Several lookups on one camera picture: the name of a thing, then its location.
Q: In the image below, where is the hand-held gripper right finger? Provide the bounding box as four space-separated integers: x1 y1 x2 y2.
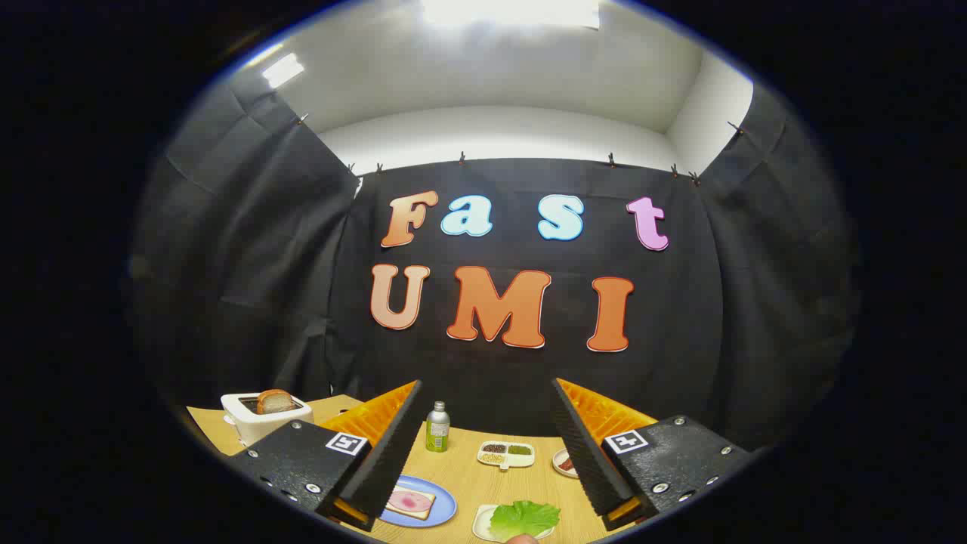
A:
551 378 750 532

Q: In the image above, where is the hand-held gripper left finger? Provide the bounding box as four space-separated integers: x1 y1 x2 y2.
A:
227 380 424 532

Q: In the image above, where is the green lettuce leaf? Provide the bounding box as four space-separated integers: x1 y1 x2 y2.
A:
489 499 561 542

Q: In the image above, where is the toasted bread slice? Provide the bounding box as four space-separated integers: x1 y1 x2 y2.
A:
256 389 297 416

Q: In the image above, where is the silver green drink bottle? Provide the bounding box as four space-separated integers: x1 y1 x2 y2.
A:
425 401 451 453

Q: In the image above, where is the white bread slice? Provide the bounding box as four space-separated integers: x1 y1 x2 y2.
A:
385 487 437 521

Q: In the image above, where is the blue plate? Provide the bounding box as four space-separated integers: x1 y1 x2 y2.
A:
380 474 458 528

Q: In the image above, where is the white divided dish with beans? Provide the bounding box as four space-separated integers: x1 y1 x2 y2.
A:
477 440 536 471

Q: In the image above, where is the black backdrop cloth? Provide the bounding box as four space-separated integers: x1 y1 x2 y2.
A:
128 76 862 454

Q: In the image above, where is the white square plate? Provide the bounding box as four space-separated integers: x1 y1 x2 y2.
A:
472 504 556 542

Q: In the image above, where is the white toaster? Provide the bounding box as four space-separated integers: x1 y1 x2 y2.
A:
221 391 314 448

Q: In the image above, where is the small ceiling light panel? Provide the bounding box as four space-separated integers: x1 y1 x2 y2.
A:
261 53 306 90

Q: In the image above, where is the large ceiling light panel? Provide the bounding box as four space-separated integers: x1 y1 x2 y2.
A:
422 0 601 31

